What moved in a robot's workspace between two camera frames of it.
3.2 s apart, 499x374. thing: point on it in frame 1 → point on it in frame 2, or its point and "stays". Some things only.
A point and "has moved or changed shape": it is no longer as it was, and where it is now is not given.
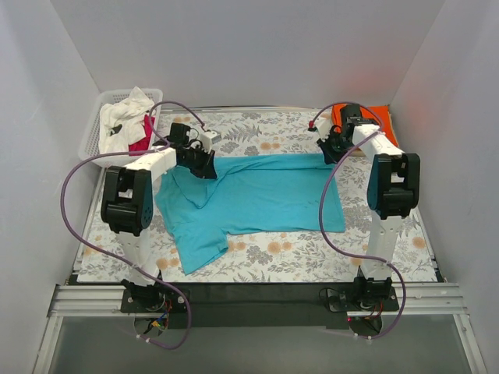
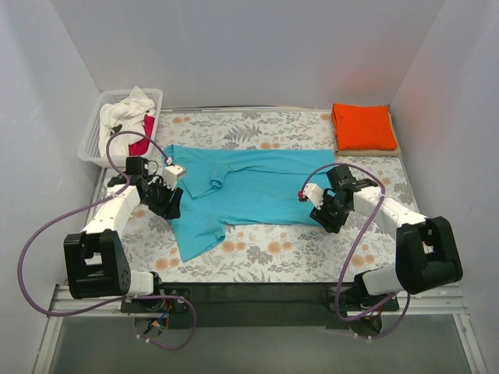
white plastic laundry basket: (90, 141) stays
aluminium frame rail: (102, 301) stays
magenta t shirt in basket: (143, 144) stays
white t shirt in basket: (121, 123) stays
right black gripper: (327, 149) → (327, 220)
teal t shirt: (274, 194) has moved or changed shape
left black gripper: (208, 164) → (171, 206)
